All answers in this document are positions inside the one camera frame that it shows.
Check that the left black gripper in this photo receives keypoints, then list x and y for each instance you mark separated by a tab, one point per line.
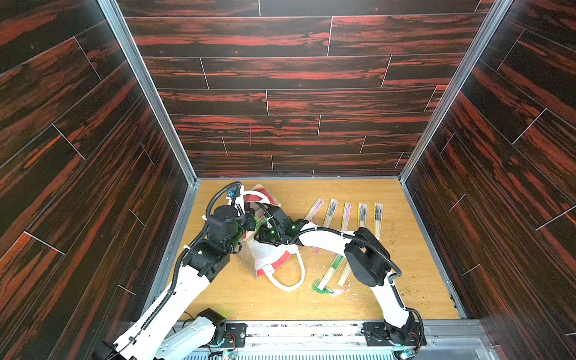
247	220

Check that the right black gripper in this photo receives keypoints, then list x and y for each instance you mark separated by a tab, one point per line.
269	226

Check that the green folding fan green tassel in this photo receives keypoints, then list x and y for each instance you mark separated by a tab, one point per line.
321	285

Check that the folding fan pink tassel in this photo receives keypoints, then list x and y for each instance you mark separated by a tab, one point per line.
346	216

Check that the folding fan purple print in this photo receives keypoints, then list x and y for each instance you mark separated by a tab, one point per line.
362	215

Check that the folding fan dark blue print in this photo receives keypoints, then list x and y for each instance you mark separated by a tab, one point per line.
378	219

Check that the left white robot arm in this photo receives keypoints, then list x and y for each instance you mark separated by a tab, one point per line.
196	267

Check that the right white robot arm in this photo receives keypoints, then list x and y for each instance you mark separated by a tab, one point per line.
369	261

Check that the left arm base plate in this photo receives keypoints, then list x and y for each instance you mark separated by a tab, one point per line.
229	335

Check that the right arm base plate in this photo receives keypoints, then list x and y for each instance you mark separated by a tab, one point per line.
382	334

